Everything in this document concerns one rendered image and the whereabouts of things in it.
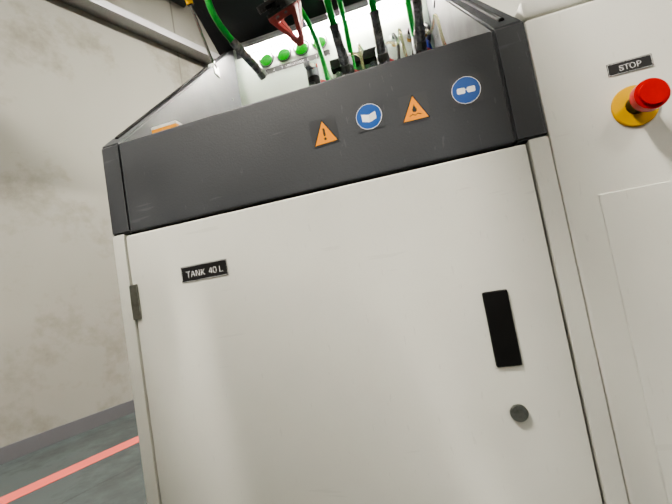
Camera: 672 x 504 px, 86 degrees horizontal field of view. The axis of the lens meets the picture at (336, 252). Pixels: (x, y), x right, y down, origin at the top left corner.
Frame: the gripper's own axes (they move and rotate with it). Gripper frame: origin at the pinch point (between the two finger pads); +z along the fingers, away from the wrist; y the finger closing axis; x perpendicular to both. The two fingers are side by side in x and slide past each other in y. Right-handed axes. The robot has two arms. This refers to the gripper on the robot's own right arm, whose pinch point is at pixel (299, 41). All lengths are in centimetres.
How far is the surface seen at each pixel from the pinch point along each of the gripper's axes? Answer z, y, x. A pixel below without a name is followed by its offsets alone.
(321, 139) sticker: 10.4, -35.3, -10.2
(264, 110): 3.7, -32.1, -2.4
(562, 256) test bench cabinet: 33, -46, -37
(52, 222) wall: 20, 46, 217
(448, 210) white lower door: 24, -42, -25
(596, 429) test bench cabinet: 49, -61, -36
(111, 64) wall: -39, 163, 208
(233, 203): 12.1, -42.4, 5.4
